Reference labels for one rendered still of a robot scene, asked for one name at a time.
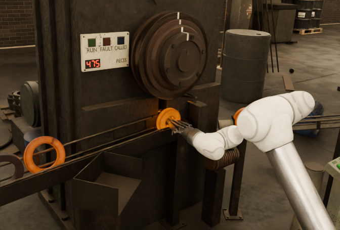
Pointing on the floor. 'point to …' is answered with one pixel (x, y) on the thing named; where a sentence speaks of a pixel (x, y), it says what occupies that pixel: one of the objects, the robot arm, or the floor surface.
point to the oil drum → (244, 65)
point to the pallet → (12, 107)
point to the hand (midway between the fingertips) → (169, 119)
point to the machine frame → (118, 81)
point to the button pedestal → (334, 213)
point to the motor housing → (215, 186)
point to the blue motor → (311, 118)
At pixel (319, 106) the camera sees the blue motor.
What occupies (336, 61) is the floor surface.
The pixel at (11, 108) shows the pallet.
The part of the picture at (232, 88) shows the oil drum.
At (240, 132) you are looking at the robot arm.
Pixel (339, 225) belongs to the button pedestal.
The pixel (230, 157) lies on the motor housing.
